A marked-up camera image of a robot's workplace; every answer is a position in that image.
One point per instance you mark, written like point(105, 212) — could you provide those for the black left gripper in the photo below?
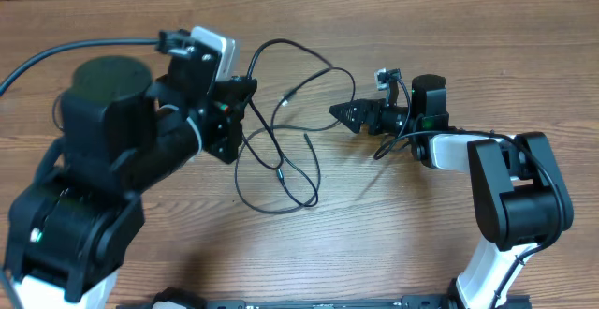
point(229, 125)

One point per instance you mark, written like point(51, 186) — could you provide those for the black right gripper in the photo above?
point(374, 118)

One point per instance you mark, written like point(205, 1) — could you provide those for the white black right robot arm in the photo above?
point(521, 203)

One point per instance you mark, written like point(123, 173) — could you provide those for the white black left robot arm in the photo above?
point(123, 131)

